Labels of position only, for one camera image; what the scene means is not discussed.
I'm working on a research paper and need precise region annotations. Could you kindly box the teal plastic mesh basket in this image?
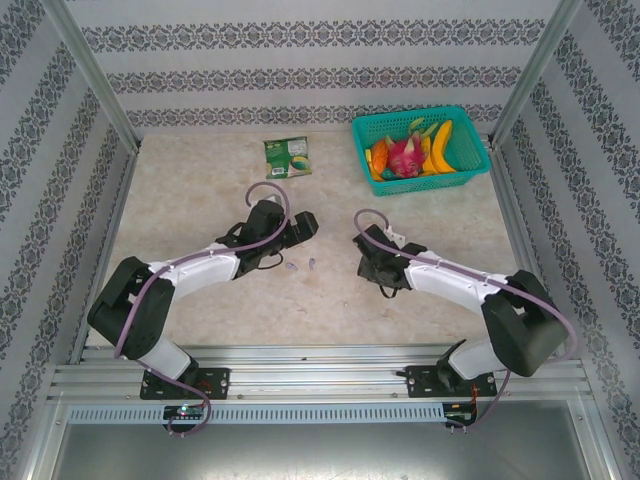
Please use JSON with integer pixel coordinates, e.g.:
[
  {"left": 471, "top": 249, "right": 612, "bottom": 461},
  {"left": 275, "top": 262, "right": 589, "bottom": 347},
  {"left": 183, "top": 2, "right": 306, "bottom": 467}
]
[{"left": 351, "top": 104, "right": 492, "bottom": 197}]

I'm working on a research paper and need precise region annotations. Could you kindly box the green snack packet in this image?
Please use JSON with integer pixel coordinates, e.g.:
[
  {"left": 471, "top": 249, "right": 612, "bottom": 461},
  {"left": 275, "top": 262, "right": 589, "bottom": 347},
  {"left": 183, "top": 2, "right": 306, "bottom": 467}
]
[{"left": 263, "top": 136, "right": 314, "bottom": 180}]

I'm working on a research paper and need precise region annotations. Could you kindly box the orange toy fruit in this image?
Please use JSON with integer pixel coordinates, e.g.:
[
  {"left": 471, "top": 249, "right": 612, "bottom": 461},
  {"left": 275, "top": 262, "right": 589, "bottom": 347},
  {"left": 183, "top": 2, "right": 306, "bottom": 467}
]
[{"left": 371, "top": 139, "right": 391, "bottom": 174}]

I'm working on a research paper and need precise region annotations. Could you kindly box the pink toy dragon fruit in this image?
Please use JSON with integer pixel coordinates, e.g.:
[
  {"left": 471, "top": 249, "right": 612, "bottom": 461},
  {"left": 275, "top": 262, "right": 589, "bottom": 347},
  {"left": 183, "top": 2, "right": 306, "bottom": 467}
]
[{"left": 387, "top": 134, "right": 426, "bottom": 179}]

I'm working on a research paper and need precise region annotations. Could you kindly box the orange yellow toy banana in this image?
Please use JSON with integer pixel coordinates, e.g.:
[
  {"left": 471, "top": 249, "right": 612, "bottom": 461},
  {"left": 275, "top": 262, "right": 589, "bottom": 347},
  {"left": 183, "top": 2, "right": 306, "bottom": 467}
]
[{"left": 421, "top": 119, "right": 459, "bottom": 176}]

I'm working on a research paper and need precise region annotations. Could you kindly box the grey sheet metal panel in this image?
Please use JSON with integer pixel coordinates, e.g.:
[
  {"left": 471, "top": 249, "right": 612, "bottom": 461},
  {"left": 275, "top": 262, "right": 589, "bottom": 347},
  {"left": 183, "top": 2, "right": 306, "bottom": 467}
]
[{"left": 29, "top": 399, "right": 616, "bottom": 480}]

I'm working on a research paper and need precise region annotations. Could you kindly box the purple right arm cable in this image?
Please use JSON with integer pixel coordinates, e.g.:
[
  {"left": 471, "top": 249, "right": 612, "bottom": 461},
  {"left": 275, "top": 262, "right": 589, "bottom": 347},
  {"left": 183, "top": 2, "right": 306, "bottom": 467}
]
[{"left": 352, "top": 208, "right": 579, "bottom": 435}]

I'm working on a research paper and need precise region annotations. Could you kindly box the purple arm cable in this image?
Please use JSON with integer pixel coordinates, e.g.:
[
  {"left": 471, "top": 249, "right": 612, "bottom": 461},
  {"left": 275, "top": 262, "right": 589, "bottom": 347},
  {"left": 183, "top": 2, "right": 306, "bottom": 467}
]
[
  {"left": 352, "top": 208, "right": 579, "bottom": 435},
  {"left": 113, "top": 179, "right": 294, "bottom": 439}
]

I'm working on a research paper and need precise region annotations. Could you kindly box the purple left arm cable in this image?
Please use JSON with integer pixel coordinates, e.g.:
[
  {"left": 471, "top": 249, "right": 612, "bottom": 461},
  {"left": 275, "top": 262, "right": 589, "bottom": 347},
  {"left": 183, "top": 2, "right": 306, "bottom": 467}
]
[{"left": 113, "top": 179, "right": 294, "bottom": 439}]

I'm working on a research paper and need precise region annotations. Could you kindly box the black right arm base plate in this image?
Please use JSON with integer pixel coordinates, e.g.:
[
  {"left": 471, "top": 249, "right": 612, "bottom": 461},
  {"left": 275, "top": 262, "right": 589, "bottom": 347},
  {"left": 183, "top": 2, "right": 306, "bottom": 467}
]
[{"left": 403, "top": 363, "right": 496, "bottom": 399}]

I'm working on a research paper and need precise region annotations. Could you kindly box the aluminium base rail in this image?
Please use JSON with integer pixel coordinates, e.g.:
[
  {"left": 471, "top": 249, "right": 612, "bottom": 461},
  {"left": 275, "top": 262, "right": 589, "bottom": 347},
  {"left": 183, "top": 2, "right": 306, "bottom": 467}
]
[{"left": 47, "top": 343, "right": 587, "bottom": 407}]

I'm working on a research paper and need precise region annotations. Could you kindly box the aluminium side rail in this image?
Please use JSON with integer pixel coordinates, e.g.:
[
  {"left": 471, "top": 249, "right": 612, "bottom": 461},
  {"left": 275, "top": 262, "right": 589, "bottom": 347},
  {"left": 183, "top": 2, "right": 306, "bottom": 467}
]
[
  {"left": 479, "top": 132, "right": 571, "bottom": 361},
  {"left": 67, "top": 147, "right": 144, "bottom": 366}
]

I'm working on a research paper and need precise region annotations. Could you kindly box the slotted grey cable duct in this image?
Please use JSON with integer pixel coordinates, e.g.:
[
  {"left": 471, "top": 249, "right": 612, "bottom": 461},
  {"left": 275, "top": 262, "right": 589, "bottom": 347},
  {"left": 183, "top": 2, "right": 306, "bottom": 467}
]
[{"left": 67, "top": 402, "right": 446, "bottom": 425}]

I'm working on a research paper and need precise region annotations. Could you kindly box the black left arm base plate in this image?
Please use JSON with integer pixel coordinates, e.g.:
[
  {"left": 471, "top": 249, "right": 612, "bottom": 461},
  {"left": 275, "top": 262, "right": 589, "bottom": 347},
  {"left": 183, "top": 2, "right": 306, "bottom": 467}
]
[{"left": 139, "top": 367, "right": 232, "bottom": 401}]

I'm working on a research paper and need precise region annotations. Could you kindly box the aluminium frame post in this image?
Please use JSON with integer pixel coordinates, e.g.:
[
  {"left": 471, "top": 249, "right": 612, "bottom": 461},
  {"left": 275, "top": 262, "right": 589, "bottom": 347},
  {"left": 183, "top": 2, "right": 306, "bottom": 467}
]
[
  {"left": 42, "top": 0, "right": 142, "bottom": 152},
  {"left": 489, "top": 0, "right": 586, "bottom": 147}
]

